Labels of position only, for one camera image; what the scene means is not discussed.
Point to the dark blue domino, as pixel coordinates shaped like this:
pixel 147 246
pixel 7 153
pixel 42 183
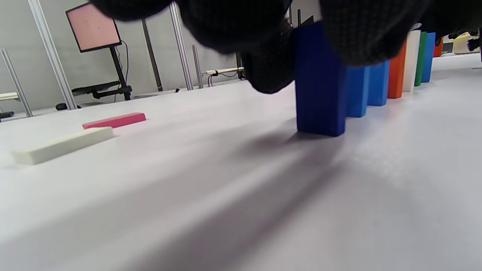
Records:
pixel 320 101

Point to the cream domino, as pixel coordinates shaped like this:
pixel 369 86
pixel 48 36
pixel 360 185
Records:
pixel 62 145

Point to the person's left hand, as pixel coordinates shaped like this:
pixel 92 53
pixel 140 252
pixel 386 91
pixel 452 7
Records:
pixel 244 22

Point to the orange domino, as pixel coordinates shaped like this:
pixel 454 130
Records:
pixel 397 75

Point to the green domino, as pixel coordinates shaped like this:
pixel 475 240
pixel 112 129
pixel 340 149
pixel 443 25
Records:
pixel 420 60

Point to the dark pole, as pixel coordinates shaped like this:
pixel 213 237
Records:
pixel 152 56

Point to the pink domino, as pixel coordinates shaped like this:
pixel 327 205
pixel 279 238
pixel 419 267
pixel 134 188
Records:
pixel 115 120

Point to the aluminium frame post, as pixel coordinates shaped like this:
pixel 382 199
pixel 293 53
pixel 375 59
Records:
pixel 197 67
pixel 16 82
pixel 52 56
pixel 181 45

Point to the monitor with pink screen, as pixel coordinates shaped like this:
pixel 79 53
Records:
pixel 94 28

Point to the black computer mouse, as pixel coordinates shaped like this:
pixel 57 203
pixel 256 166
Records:
pixel 66 107

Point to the white domino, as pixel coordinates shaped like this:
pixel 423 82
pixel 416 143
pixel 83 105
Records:
pixel 411 60

